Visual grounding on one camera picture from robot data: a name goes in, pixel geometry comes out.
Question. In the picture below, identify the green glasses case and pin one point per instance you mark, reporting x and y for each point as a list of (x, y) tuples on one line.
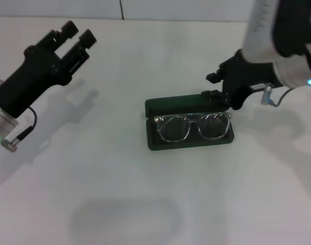
[(170, 102)]

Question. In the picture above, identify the clear frame glasses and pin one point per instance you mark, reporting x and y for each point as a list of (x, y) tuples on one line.
[(160, 122)]

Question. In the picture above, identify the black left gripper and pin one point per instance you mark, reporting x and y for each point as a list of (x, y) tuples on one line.
[(25, 81)]

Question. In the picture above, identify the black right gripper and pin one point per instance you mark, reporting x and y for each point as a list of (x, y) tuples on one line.
[(247, 76)]

